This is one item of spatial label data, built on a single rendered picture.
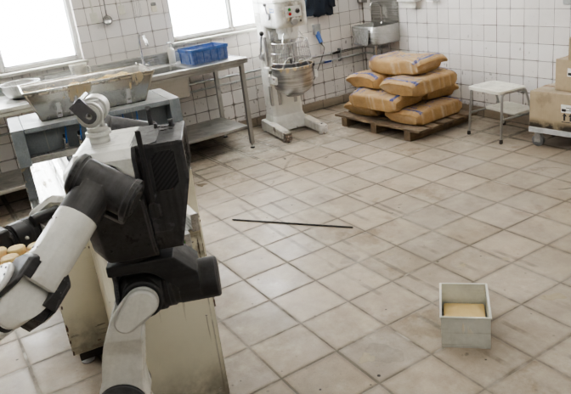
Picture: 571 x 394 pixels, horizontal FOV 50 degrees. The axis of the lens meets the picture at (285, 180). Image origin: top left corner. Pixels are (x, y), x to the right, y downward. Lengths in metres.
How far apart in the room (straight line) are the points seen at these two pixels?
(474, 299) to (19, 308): 2.28
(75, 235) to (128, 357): 0.58
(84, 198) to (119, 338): 0.53
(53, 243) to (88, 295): 1.71
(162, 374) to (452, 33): 4.94
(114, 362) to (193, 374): 0.73
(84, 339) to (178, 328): 0.82
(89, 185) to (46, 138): 1.49
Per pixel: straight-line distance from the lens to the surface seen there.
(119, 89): 2.83
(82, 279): 2.99
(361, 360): 2.87
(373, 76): 6.17
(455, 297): 3.13
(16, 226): 2.06
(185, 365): 2.49
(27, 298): 1.34
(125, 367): 1.84
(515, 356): 2.92
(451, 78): 6.08
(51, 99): 2.79
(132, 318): 1.71
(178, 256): 1.67
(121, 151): 1.51
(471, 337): 2.91
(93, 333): 3.11
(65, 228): 1.34
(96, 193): 1.37
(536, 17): 5.92
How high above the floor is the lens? 1.71
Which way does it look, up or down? 20 degrees down
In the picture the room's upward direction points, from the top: 7 degrees counter-clockwise
